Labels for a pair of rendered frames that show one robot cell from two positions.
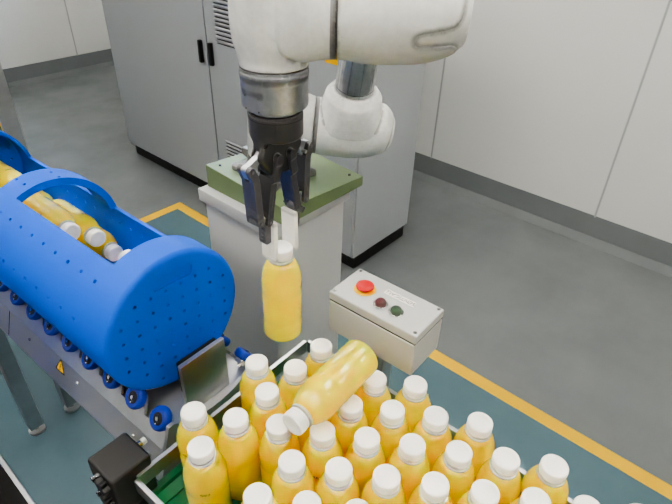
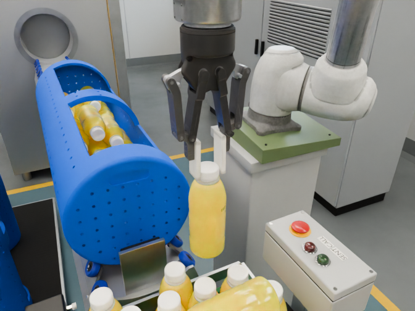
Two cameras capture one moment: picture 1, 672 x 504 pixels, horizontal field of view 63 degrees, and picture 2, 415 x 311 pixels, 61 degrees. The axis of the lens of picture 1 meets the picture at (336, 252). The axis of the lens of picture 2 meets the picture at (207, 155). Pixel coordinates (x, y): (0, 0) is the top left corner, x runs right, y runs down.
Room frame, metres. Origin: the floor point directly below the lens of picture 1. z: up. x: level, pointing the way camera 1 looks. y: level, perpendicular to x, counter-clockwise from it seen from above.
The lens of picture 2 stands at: (0.26, -0.13, 1.58)
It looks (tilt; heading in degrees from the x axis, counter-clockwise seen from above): 29 degrees down; 26
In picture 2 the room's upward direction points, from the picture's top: straight up
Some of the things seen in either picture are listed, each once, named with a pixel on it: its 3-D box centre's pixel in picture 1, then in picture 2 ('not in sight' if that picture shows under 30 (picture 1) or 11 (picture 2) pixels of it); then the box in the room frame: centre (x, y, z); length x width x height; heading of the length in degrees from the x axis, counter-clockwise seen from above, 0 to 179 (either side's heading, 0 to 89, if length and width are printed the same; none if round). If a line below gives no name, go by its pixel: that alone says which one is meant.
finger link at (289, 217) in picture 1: (289, 228); (219, 151); (0.72, 0.07, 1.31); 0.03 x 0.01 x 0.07; 52
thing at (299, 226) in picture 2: (365, 286); (300, 228); (0.84, -0.06, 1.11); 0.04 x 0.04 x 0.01
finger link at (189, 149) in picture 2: (260, 230); (183, 145); (0.68, 0.11, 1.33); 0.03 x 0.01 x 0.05; 142
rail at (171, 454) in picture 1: (232, 404); (156, 299); (0.65, 0.18, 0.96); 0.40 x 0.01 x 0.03; 142
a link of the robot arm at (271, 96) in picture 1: (274, 87); (207, 0); (0.71, 0.09, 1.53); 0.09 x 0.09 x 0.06
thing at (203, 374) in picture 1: (202, 373); (143, 264); (0.70, 0.24, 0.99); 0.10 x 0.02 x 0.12; 142
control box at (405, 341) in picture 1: (383, 318); (313, 263); (0.80, -0.10, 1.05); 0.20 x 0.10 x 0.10; 52
